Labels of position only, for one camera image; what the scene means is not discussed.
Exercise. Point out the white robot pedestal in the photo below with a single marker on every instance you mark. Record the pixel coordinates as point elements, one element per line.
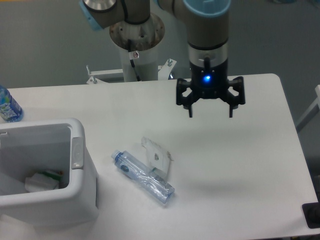
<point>137,45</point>

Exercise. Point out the black clamp at table edge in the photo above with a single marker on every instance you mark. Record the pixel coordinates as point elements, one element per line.
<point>311,213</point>

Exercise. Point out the crushed clear plastic bottle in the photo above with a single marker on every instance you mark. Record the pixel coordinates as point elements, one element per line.
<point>143,176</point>

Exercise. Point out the white trash can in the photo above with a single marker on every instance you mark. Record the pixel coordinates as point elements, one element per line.
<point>28,147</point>

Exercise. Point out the white frame at right edge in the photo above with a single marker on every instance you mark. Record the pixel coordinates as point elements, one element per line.
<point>310,112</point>

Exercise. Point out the blue labelled water bottle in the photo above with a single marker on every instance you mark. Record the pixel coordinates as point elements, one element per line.
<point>10,110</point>

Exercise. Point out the clear plastic wrapper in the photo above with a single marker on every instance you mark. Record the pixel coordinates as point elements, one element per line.
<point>159,159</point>

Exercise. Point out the white trash in can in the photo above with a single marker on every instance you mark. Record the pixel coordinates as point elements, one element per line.
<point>46,180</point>

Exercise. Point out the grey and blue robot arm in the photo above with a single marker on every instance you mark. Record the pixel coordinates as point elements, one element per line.
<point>206,23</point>

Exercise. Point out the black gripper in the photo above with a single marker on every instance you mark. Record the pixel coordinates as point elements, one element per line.
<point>210,83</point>

